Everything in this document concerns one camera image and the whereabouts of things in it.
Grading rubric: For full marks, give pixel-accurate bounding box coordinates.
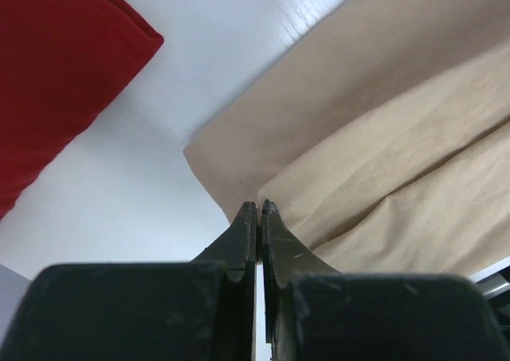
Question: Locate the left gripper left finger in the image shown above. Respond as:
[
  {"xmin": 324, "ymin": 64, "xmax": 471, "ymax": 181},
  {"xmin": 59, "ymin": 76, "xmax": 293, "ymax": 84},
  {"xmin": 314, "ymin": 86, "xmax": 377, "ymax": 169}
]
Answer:
[{"xmin": 3, "ymin": 202, "xmax": 257, "ymax": 360}]

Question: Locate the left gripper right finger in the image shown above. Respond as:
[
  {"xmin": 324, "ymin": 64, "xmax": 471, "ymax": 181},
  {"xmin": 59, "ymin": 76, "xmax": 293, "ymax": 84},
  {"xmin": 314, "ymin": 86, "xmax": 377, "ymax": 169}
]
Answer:
[{"xmin": 260, "ymin": 201, "xmax": 509, "ymax": 360}]

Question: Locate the beige t-shirt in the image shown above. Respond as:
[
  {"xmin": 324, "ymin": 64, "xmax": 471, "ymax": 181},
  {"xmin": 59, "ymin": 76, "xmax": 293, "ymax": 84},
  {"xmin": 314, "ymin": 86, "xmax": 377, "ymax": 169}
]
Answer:
[{"xmin": 184, "ymin": 0, "xmax": 509, "ymax": 276}]

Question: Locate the folded red t-shirt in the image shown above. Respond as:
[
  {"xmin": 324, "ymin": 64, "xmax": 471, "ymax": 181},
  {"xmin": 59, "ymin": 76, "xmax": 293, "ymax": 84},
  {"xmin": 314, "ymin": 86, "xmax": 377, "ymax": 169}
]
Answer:
[{"xmin": 1, "ymin": 0, "xmax": 163, "ymax": 214}]

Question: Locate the aluminium frame rail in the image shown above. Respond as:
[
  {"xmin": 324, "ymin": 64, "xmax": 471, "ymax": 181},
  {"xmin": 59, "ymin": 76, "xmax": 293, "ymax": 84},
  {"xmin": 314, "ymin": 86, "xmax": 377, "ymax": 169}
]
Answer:
[{"xmin": 469, "ymin": 257, "xmax": 509, "ymax": 309}]

